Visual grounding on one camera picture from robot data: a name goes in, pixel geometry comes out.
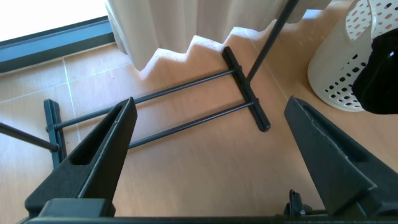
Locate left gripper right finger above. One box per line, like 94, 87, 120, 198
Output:
284, 95, 398, 217

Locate white laundry basket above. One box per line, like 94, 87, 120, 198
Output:
307, 0, 398, 112

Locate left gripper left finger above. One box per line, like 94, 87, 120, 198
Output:
24, 96, 138, 218

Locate beige curtain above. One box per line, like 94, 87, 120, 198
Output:
104, 0, 332, 72

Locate black clothes rack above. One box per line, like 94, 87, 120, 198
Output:
0, 0, 301, 170

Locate window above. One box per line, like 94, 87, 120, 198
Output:
0, 0, 116, 74

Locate black shorts with white cord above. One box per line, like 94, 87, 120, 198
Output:
352, 27, 398, 115

